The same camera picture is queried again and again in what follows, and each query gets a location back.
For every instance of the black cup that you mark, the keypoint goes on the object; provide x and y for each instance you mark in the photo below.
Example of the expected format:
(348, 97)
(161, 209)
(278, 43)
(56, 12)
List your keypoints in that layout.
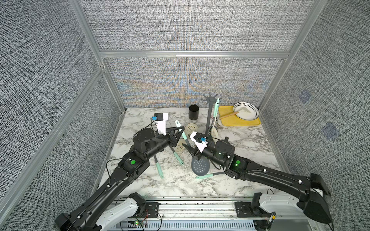
(193, 112)

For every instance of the white spatula wooden handle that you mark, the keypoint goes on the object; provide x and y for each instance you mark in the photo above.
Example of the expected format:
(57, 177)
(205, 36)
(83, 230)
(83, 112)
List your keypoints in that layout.
(228, 115)

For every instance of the dark grey utensil rack stand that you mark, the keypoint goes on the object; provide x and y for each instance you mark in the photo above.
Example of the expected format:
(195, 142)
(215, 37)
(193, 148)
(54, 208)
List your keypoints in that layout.
(212, 102)

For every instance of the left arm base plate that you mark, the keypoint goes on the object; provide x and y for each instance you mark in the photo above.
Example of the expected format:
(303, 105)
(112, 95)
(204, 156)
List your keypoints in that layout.
(148, 210)

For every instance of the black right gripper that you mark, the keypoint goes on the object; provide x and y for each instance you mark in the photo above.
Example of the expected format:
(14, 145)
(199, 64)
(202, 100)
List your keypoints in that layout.
(195, 152)

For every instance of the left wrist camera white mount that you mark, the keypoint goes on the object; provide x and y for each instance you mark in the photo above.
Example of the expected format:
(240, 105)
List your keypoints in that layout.
(160, 122)

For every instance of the white patterned plate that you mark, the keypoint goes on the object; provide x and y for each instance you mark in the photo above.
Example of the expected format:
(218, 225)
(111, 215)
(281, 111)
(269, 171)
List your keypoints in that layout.
(254, 112)

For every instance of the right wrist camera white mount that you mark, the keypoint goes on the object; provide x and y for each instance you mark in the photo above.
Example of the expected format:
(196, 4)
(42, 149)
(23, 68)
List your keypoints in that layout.
(200, 140)

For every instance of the cream skimmer long handle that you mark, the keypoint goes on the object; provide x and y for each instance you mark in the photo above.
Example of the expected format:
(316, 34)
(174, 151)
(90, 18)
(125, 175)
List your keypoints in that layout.
(213, 131)

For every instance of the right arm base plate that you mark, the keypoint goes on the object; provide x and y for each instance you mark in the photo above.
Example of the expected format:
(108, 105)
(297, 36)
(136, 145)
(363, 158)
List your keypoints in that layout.
(250, 210)

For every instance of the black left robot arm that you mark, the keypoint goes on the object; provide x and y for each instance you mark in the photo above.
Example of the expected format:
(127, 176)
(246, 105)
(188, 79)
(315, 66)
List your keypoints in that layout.
(94, 214)

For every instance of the yellow tray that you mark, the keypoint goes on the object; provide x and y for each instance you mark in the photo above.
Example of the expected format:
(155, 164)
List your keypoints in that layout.
(233, 120)

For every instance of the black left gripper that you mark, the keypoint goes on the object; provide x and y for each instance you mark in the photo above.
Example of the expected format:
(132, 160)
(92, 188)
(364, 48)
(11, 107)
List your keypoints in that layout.
(172, 137)

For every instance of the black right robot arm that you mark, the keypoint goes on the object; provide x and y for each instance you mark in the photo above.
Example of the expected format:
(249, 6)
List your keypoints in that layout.
(312, 192)

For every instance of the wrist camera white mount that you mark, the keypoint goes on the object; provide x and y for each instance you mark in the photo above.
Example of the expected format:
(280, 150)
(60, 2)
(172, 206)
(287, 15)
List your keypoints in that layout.
(160, 122)
(200, 140)

